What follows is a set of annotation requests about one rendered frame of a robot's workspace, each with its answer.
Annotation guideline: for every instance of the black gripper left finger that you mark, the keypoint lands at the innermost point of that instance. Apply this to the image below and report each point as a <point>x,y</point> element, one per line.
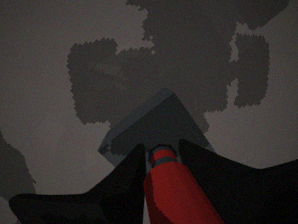
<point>118,199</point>

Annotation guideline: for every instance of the red marker cap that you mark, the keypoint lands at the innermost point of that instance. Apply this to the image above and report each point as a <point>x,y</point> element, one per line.
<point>175,197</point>

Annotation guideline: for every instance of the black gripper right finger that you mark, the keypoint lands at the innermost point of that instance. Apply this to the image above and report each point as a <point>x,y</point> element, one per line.
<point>239,193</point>

